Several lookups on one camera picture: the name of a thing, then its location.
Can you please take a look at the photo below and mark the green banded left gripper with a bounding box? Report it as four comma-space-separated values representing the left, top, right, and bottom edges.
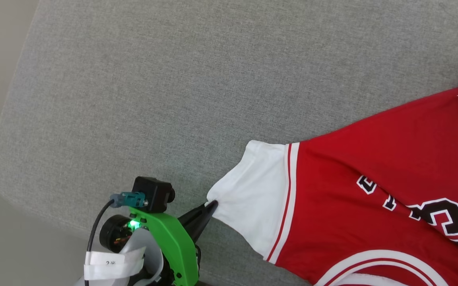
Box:
99, 200, 219, 286

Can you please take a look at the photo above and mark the white paper label tape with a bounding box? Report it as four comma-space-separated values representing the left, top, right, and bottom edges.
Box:
83, 246, 147, 281

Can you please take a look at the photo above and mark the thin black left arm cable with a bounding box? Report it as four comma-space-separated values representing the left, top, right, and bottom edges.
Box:
84, 200, 115, 286

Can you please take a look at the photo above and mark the red white basketball jersey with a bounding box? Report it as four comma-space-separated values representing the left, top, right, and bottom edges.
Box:
206, 77, 458, 286

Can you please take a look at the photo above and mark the teal left camera cable connector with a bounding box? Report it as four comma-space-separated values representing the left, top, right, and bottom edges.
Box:
109, 191, 149, 209

